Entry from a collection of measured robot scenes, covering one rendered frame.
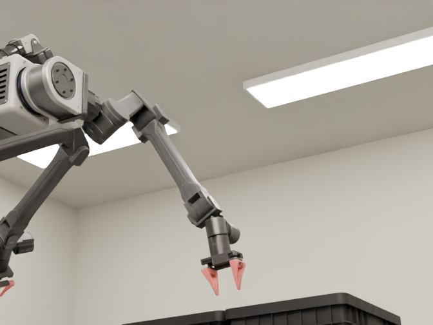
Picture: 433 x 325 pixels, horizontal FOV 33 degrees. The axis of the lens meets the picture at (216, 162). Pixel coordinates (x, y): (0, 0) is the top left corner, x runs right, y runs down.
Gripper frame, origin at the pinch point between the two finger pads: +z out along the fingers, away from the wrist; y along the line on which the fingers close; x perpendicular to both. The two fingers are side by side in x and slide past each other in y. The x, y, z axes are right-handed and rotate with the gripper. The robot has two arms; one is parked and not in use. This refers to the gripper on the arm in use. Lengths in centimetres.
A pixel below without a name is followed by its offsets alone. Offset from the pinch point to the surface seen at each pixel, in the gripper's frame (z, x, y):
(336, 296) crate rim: 13.8, 27.5, -35.1
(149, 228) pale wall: -147, -355, 202
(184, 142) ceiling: -175, -274, 122
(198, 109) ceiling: -173, -231, 89
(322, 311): 15.9, 26.2, -31.1
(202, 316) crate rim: 9.8, 24.1, -2.1
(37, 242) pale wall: -149, -309, 284
